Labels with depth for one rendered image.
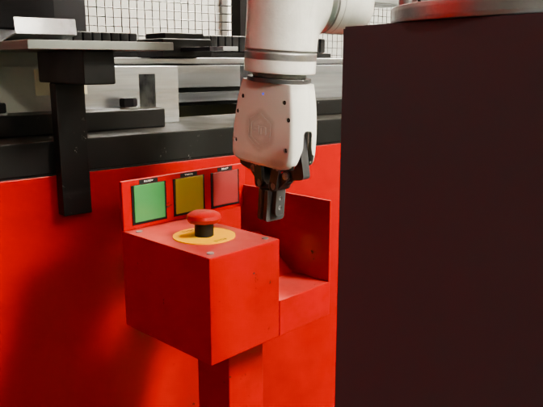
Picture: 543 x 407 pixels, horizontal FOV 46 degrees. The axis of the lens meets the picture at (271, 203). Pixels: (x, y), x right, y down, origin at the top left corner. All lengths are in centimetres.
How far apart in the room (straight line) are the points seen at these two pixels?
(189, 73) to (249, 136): 69
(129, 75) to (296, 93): 42
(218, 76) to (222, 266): 87
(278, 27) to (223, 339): 34
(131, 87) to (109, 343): 40
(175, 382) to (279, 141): 51
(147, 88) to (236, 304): 52
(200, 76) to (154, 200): 70
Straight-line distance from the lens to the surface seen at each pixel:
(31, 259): 92
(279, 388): 126
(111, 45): 79
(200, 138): 101
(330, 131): 119
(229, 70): 152
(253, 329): 74
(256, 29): 74
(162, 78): 111
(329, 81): 135
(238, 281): 70
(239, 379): 83
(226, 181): 87
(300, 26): 73
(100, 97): 106
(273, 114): 74
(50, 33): 97
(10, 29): 104
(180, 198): 83
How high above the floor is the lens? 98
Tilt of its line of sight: 12 degrees down
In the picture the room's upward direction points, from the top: straight up
